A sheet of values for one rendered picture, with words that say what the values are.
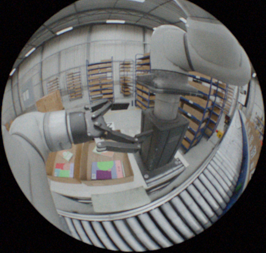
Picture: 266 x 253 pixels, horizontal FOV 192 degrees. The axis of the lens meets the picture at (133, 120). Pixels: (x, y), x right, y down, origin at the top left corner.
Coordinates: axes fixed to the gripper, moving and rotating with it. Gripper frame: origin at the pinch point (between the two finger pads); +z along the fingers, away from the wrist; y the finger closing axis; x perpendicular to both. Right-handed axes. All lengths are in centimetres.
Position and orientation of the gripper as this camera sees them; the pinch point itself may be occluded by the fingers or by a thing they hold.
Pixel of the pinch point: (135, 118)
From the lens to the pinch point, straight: 29.2
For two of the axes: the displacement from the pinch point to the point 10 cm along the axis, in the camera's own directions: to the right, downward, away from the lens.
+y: 5.4, 6.8, -4.9
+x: 3.8, -7.2, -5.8
